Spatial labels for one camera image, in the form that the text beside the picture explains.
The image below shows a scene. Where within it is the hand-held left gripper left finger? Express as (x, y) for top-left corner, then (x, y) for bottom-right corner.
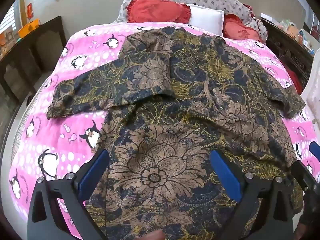
(27, 148), (110, 240)

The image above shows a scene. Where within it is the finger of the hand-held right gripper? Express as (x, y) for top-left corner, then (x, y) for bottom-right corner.
(309, 142), (320, 158)
(291, 160), (320, 199)

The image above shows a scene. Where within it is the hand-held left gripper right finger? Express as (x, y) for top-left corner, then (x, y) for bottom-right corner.
(210, 151), (294, 240)

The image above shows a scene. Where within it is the brown floral patterned shirt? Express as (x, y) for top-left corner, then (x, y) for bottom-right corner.
(47, 26), (307, 240)

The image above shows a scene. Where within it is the person's right hand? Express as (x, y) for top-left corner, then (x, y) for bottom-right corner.
(294, 200), (320, 240)

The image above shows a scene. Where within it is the pink penguin print blanket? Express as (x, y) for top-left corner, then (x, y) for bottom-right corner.
(7, 21), (320, 240)

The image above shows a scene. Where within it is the white plastic chair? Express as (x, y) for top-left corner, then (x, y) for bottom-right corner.
(300, 52), (320, 120)

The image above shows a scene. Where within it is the red cloth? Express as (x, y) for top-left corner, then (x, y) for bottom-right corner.
(287, 66), (303, 95)

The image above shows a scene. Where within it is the carved dark wooden cabinet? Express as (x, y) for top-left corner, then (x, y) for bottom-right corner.
(260, 17), (315, 93)

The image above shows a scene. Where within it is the clutter of packets on cabinet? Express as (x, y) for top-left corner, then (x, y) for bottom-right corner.
(275, 17), (320, 53)

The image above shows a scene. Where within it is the plain dark wooden cabinet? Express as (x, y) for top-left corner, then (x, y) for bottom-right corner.
(0, 16), (67, 103)

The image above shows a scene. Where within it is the red heart-shaped ruffled pillow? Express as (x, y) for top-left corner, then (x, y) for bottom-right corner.
(127, 0), (192, 23)
(222, 14), (263, 43)

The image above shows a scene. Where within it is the orange box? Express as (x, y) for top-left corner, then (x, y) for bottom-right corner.
(18, 19), (41, 38)

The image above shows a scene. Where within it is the white rectangular pillow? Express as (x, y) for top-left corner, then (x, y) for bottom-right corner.
(184, 4), (225, 36)

